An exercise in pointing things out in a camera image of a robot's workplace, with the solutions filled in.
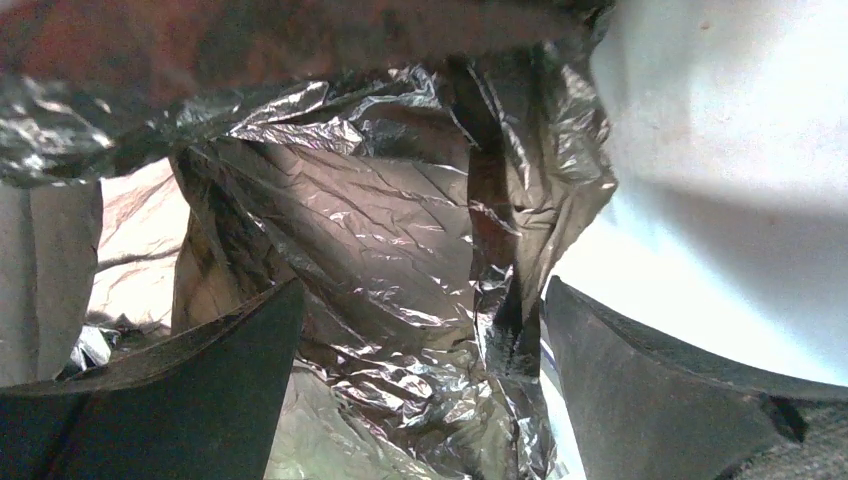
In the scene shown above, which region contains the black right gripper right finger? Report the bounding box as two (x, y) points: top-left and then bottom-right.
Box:
(544, 278), (847, 479)

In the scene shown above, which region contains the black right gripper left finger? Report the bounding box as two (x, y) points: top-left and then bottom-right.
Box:
(1, 280), (304, 479)

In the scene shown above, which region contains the black plastic trash bag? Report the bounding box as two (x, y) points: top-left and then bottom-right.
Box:
(1, 1), (616, 479)

